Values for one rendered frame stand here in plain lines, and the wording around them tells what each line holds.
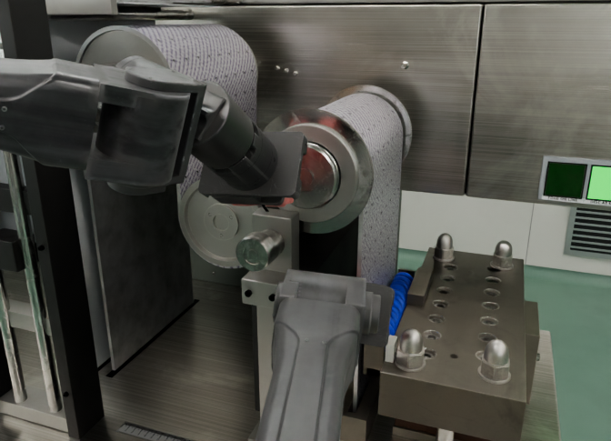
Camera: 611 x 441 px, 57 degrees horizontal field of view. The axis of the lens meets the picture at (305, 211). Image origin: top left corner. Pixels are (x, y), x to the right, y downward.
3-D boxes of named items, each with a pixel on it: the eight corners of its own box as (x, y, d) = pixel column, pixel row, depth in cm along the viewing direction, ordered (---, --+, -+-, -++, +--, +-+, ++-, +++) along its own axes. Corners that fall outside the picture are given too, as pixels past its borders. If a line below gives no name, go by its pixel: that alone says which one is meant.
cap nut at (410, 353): (391, 368, 66) (394, 335, 64) (397, 351, 69) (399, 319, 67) (423, 375, 64) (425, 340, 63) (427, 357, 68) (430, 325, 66)
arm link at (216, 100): (196, 150, 42) (236, 87, 42) (135, 118, 45) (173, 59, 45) (235, 183, 48) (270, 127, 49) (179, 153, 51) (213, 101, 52)
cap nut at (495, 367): (475, 380, 63) (480, 345, 62) (478, 362, 67) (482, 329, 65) (510, 386, 62) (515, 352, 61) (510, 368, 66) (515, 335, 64)
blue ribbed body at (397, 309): (361, 357, 71) (362, 334, 70) (395, 285, 91) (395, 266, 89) (388, 363, 70) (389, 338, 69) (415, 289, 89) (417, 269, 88)
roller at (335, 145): (261, 215, 67) (262, 119, 63) (326, 165, 90) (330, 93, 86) (353, 229, 64) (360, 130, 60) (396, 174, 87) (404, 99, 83)
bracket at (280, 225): (245, 448, 71) (236, 224, 61) (266, 416, 77) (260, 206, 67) (282, 458, 70) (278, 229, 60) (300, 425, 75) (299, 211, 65)
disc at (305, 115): (251, 223, 69) (252, 103, 64) (253, 222, 70) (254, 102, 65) (367, 243, 65) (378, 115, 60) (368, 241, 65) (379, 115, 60)
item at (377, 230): (354, 355, 71) (358, 216, 64) (391, 277, 91) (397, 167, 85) (357, 355, 70) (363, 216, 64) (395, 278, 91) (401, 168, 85)
